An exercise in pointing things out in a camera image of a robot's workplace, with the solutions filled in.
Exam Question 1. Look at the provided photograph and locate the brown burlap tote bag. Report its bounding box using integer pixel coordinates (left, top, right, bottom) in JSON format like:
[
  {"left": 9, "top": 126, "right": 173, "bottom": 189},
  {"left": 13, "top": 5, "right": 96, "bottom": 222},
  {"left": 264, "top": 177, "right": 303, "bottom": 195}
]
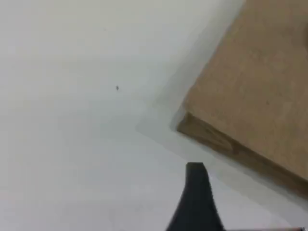
[{"left": 177, "top": 0, "right": 308, "bottom": 200}]

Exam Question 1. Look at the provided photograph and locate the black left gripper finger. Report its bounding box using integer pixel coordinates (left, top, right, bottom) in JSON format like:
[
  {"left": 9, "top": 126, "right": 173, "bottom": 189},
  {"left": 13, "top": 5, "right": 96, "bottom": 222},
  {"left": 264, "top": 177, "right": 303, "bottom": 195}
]
[{"left": 166, "top": 162, "right": 224, "bottom": 231}]

